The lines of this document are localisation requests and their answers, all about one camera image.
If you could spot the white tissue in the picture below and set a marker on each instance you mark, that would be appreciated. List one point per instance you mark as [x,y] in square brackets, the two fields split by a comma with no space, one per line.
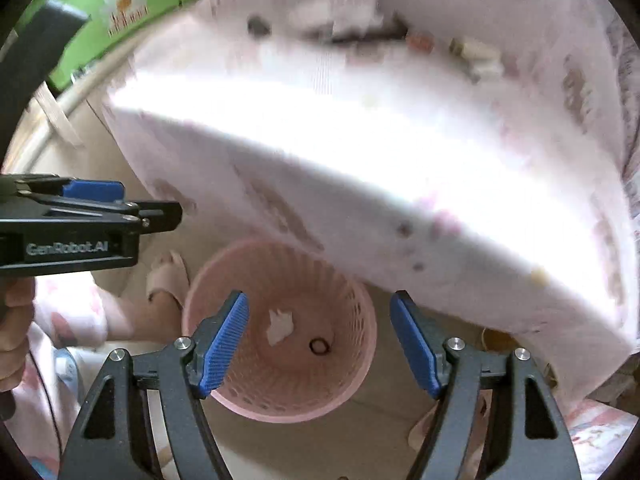
[281,325]

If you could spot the pink cartoon bed sheet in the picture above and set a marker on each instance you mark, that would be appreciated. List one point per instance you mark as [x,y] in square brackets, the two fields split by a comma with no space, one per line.
[500,202]

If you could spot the small red round candy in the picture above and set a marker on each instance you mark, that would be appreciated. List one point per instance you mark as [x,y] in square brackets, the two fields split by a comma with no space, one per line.
[420,42]

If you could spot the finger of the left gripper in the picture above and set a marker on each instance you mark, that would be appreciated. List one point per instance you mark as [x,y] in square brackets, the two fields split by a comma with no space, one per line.
[51,184]
[153,216]

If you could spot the left foot pink slipper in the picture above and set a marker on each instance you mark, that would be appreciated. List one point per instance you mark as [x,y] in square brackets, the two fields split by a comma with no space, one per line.
[168,275]

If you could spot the white thread spool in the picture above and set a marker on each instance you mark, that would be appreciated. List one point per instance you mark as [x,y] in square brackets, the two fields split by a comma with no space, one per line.
[471,50]

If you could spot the black sachet wrapper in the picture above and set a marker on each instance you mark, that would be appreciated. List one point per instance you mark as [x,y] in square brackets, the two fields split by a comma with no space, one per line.
[393,32]

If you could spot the pink plastic waste basket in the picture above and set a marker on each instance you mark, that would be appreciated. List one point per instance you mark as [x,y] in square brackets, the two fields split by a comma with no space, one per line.
[310,338]

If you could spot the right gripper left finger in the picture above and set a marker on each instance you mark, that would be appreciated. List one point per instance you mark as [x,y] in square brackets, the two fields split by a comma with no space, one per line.
[112,437]

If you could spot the small white tube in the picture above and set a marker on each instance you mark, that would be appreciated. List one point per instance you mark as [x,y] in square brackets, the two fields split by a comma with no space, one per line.
[490,69]

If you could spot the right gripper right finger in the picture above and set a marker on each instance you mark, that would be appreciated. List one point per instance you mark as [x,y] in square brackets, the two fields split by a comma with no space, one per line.
[526,435]

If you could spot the colourful tissue pack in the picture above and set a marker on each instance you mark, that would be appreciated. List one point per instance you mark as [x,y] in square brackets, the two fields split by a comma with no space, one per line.
[332,19]

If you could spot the person left hand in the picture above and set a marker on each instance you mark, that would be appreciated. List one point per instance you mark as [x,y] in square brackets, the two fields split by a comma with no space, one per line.
[14,345]

